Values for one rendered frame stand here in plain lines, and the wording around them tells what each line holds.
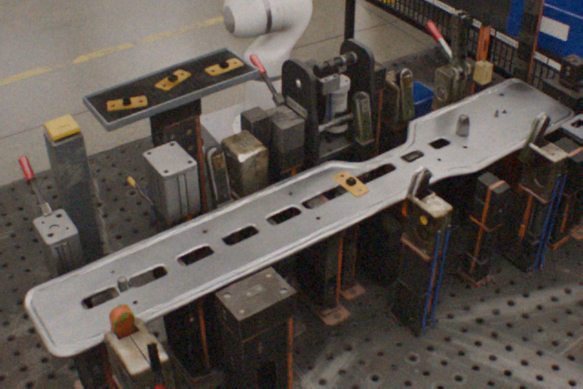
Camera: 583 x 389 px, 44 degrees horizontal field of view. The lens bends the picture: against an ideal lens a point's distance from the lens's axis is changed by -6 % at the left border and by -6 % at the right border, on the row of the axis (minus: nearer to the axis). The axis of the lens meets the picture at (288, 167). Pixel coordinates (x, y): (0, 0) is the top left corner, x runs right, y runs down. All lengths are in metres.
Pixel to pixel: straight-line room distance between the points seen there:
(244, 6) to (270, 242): 0.65
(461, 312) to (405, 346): 0.17
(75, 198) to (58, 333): 0.39
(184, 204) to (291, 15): 0.62
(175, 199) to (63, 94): 2.56
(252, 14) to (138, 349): 0.95
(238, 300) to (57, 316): 0.33
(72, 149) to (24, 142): 2.14
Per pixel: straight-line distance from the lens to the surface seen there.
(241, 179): 1.59
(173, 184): 1.49
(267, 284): 1.35
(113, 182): 2.15
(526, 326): 1.79
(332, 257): 1.61
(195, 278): 1.41
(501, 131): 1.84
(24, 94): 4.10
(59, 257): 1.47
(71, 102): 3.94
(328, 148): 1.77
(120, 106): 1.59
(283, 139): 1.65
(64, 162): 1.58
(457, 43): 1.89
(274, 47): 1.97
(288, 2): 1.91
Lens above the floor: 1.99
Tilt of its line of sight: 37 degrees down
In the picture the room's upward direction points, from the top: straight up
